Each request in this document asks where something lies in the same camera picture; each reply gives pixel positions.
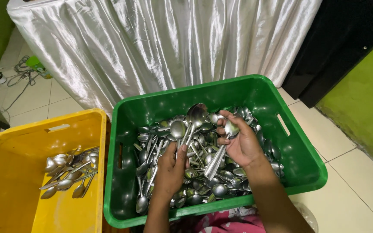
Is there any person's left hand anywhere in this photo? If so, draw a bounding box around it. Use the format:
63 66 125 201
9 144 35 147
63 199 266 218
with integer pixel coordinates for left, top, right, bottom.
154 142 190 198

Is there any person's right hand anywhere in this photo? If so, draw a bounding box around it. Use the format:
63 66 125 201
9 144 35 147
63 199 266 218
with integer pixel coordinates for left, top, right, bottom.
216 110 267 169

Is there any heap of steel spoons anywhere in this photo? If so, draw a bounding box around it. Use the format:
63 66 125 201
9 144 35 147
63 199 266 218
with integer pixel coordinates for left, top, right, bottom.
133 104 286 216
39 146 100 200

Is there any green plastic crate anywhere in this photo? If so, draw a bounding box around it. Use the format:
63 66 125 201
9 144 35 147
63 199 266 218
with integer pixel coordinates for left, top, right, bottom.
103 74 328 229

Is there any pink patterned garment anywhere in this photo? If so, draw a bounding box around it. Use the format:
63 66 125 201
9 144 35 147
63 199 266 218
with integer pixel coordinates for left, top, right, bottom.
170 206 267 233

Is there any clear plastic lid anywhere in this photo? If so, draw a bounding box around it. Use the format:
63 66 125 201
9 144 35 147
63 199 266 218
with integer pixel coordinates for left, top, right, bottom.
292 202 319 233

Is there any white satin table cloth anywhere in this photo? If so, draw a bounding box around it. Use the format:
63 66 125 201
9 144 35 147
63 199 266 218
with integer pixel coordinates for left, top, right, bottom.
7 0 323 118

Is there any black cabinet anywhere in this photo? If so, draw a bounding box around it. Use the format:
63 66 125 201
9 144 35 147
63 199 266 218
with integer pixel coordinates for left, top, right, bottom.
282 0 373 109

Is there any yellow plastic crate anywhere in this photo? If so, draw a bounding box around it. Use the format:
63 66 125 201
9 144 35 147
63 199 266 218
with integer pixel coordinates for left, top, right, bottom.
0 108 107 233

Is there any green plastic bottle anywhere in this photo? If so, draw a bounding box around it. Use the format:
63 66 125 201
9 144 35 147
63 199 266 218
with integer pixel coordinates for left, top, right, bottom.
26 56 53 80

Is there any grey cable tangle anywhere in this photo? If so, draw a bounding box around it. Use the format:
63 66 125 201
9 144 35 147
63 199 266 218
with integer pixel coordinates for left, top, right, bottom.
0 55 41 112

